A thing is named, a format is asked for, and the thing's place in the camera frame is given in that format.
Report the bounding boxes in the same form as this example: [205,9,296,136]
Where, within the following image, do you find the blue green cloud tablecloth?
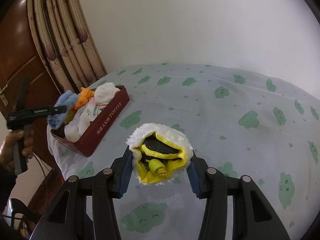
[47,63,319,239]

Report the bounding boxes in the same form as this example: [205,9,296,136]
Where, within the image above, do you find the pink white printed packet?
[73,97,106,122]

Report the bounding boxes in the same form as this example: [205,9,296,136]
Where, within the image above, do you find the beige patterned curtain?
[27,0,106,93]

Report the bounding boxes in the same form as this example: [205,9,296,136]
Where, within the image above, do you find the black cable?
[32,152,51,210]

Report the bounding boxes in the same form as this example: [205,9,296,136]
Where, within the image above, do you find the orange plush toy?
[74,87,94,110]

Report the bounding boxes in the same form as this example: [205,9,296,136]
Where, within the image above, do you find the white knitted sock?
[94,82,120,105]

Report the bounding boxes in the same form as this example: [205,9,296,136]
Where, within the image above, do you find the light blue towel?
[47,90,78,129]

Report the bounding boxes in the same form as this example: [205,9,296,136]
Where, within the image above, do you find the white towel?
[64,115,90,142]

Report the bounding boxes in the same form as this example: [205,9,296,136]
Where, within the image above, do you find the white yellow fluffy pouch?
[126,123,194,184]

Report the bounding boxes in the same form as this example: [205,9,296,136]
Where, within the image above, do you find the red gold tin box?
[50,85,130,157]

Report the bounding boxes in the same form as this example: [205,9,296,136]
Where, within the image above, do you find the person left hand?
[1,129,34,173]

